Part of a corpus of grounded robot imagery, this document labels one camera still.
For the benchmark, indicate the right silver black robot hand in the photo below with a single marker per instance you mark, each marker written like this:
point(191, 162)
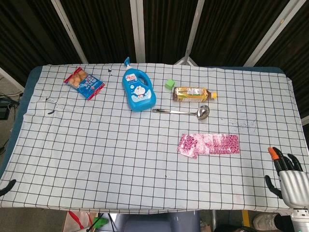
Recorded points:
point(294, 186)

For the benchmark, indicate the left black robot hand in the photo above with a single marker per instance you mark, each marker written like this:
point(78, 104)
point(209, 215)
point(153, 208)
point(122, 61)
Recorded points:
point(8, 186)

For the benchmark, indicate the pink patterned packet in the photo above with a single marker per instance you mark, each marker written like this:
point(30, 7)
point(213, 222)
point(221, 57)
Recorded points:
point(186, 145)

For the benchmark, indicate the white shoe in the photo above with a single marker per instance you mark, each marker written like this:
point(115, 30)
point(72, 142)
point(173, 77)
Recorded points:
point(264, 222)

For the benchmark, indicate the yellow floor marker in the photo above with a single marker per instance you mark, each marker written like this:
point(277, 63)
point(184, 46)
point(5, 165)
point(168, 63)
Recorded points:
point(245, 217)

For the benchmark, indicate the red white bag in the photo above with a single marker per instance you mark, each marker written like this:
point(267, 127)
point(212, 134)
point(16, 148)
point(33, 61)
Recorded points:
point(74, 221)

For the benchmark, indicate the white black checked tablecloth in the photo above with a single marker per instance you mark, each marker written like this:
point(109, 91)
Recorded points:
point(96, 145)

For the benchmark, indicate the green plastic object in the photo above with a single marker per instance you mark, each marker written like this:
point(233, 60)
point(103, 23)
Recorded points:
point(100, 222)

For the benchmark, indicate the steel ladle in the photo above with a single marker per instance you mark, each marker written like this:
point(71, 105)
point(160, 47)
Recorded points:
point(203, 113)

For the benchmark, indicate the red blue snack bag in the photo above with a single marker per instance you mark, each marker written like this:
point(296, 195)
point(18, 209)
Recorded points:
point(84, 83)

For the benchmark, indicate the yellow label tea bottle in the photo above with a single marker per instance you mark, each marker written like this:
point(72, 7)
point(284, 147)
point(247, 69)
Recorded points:
point(190, 94)

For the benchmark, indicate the blue grey stool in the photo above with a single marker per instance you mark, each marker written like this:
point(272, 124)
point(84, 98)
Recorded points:
point(157, 223)

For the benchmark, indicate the blue detergent bottle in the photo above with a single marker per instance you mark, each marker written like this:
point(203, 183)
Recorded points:
point(140, 94)

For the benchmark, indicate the green cube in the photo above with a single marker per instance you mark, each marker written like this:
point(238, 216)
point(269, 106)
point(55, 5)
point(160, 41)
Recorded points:
point(170, 84)

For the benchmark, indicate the white frame bar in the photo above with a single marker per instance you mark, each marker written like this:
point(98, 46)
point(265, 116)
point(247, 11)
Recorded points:
point(9, 76)

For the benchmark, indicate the white screen frame post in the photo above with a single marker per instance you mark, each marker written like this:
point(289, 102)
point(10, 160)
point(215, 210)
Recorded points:
point(271, 31)
point(193, 29)
point(70, 32)
point(137, 31)

